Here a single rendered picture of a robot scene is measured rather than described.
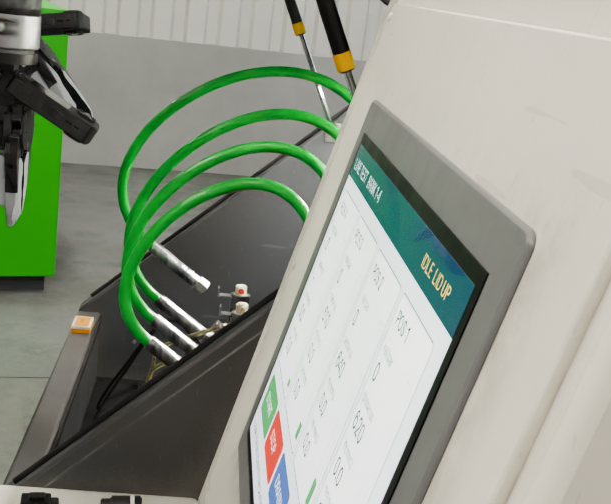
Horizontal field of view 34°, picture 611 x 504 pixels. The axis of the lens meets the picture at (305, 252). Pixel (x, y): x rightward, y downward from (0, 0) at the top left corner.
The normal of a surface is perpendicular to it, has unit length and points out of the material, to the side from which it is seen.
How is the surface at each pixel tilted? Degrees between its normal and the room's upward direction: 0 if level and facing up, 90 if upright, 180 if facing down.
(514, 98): 76
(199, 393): 90
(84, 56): 90
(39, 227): 90
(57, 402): 0
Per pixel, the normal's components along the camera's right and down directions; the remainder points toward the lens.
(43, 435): 0.12, -0.96
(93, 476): 0.07, 0.26
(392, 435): -0.93, -0.32
